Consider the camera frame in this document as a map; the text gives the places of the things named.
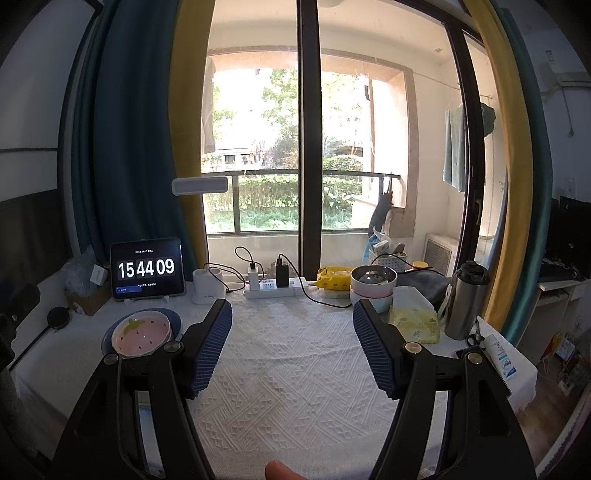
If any yellow wipes packet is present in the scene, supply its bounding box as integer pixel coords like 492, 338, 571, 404
316, 265, 356, 293

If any black tablet with clock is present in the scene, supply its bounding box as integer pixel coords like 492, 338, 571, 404
110, 237, 185, 302

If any black round disc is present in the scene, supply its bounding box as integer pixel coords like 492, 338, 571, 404
47, 306, 73, 331

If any pink steel-lined bowl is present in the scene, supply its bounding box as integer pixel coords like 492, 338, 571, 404
349, 265, 399, 296

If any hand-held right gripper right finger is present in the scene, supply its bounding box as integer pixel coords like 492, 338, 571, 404
352, 298, 539, 480

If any dark grey hanging cloth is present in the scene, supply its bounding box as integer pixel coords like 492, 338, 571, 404
369, 172, 396, 236

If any white power strip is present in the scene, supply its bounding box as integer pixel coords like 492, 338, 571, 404
243, 275, 310, 300

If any black power strip cable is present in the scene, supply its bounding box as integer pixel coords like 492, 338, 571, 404
302, 279, 354, 309

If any pale green hanging towel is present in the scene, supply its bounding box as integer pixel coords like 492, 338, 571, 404
443, 104, 468, 193

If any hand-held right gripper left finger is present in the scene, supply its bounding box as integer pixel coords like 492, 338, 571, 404
55, 298, 234, 480

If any white plastic basket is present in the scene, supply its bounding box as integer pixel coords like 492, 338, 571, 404
370, 251, 409, 274

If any white tube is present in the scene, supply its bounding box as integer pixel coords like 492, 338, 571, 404
482, 333, 518, 382

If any black keyboard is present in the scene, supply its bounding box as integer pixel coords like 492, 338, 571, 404
539, 262, 583, 283

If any person's right hand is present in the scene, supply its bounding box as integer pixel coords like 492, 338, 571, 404
265, 460, 306, 480

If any outdoor air conditioner unit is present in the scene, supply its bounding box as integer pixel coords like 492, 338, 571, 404
423, 233, 461, 278

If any blue plastic bag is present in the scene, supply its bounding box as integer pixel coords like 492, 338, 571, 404
362, 233, 393, 264

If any white textured tablecloth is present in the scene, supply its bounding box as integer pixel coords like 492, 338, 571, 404
14, 277, 539, 480

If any pink strawberry bowl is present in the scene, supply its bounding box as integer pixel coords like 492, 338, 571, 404
112, 311, 173, 359

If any dark window frame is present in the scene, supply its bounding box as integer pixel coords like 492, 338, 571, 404
201, 0, 504, 274

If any white computer desk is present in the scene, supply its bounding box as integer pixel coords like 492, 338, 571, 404
517, 277, 591, 366

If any cardboard box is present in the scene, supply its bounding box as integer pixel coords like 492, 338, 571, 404
65, 279, 114, 317

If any white charger with cable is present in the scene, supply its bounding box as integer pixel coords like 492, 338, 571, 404
226, 246, 256, 293

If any white desk lamp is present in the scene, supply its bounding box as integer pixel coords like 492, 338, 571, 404
172, 176, 230, 306

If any large blue plate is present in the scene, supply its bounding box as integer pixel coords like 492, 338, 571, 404
102, 308, 184, 357

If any black computer monitor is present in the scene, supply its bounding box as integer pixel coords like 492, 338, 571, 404
549, 196, 591, 269

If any light blue bowl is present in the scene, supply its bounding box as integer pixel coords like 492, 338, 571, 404
349, 291, 396, 315

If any balcony railing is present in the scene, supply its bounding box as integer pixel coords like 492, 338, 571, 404
201, 169, 400, 234

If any clear plastic bag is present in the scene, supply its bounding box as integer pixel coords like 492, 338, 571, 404
64, 246, 100, 296

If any green hanging cloth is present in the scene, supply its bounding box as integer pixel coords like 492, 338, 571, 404
479, 103, 496, 137

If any teal curtain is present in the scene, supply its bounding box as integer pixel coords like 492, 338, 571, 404
69, 0, 204, 285
489, 0, 555, 341

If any steel thermos bottle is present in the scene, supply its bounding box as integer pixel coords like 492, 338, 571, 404
444, 260, 491, 342

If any yellow tissue pack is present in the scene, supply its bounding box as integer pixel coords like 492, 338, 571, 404
387, 285, 440, 345

